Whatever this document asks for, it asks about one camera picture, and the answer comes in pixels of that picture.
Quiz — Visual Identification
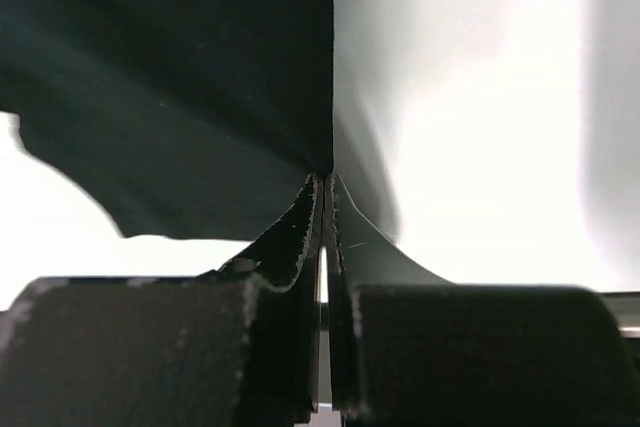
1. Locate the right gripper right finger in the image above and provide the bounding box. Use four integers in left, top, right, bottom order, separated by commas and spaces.
324, 176, 639, 426

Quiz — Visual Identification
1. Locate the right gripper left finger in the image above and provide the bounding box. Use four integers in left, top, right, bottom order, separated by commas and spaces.
1, 176, 321, 426

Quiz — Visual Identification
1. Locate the black t shirt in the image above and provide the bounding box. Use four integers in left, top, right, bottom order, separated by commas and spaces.
1, 0, 334, 240

